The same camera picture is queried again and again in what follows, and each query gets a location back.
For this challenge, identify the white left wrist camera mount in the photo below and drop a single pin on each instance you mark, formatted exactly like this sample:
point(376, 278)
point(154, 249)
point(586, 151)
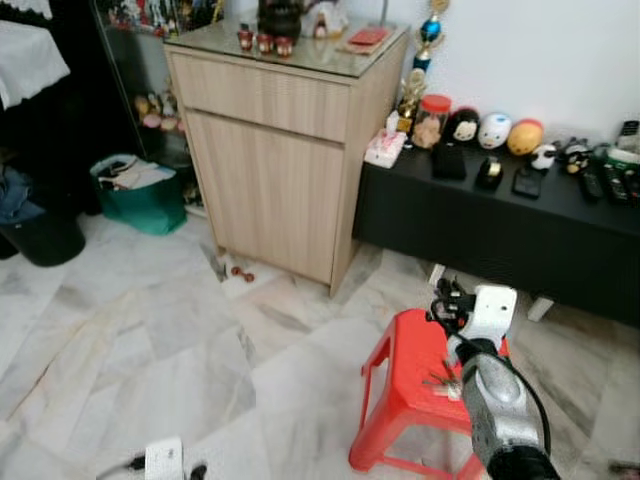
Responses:
point(163, 459)

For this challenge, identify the small panda figurine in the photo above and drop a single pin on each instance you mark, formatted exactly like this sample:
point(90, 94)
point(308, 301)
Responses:
point(543, 156)

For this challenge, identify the red booklet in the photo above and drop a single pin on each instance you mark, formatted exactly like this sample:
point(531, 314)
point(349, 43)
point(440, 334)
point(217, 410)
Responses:
point(368, 38)

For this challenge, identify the white house ornament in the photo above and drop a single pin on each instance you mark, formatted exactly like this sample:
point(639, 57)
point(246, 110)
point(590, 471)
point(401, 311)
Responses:
point(325, 18)

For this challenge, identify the pink white tissue pack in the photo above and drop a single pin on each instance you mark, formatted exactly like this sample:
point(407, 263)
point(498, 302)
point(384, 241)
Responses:
point(385, 148)

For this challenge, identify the small gold trophy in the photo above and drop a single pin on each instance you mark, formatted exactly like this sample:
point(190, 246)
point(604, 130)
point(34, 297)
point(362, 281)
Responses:
point(410, 100)

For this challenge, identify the small black figurine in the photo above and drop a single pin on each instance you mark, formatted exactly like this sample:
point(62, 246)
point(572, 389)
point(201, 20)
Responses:
point(575, 155)

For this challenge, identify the orange round plush toy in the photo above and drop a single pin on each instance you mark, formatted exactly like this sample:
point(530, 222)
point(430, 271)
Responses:
point(525, 137)

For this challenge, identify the red plastic stool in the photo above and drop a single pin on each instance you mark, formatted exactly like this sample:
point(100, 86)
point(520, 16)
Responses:
point(408, 390)

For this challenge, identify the blue and gold trophy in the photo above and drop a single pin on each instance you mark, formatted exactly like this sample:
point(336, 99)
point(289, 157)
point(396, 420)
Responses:
point(432, 30)

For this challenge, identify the glass display cabinet with toys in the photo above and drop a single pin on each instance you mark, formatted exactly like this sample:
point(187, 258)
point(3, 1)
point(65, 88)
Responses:
point(150, 90)

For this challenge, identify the black piano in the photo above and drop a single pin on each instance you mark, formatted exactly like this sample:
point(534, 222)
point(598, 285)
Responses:
point(60, 135)

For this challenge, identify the small white lace cloth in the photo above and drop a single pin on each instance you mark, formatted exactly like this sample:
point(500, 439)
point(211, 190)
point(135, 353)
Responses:
point(25, 5)

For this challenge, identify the black tv console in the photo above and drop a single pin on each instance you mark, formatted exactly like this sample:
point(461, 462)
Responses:
point(500, 238)

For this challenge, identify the white round plush toy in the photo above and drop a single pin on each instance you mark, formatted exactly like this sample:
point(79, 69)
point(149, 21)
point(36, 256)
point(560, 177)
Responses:
point(494, 131)

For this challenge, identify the blue grey cloth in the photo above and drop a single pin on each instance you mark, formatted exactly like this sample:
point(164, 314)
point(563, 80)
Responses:
point(15, 195)

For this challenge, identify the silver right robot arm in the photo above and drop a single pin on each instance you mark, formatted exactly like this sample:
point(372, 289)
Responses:
point(505, 410)

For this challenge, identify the light wooden cabinet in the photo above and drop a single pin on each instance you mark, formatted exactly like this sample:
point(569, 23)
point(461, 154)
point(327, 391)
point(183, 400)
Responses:
point(280, 170)

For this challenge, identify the black remote control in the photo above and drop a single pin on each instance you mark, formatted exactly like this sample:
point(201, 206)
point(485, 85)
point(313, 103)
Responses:
point(591, 186)
point(615, 185)

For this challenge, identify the clear jar red lid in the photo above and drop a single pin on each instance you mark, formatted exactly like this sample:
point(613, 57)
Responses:
point(432, 122)

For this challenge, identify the green tote bag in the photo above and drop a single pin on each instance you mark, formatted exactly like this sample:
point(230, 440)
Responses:
point(145, 208)

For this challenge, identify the bunch of keys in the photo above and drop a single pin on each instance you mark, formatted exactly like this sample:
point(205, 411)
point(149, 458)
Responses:
point(443, 380)

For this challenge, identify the black wallet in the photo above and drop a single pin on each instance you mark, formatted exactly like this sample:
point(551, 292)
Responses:
point(449, 162)

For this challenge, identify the large white lace cloth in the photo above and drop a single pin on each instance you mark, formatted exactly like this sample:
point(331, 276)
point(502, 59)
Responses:
point(28, 60)

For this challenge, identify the black waste bin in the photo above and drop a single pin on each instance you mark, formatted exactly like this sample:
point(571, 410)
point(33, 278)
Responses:
point(40, 242)

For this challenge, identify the small red figurine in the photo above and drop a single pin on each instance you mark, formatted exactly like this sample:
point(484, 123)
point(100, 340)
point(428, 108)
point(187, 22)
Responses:
point(284, 46)
point(265, 43)
point(245, 38)

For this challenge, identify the small red dumbbell toy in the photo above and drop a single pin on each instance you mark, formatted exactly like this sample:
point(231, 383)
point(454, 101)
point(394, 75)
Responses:
point(240, 272)

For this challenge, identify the black round plush toy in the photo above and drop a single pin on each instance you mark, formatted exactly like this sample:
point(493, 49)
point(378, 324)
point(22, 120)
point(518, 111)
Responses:
point(462, 127)

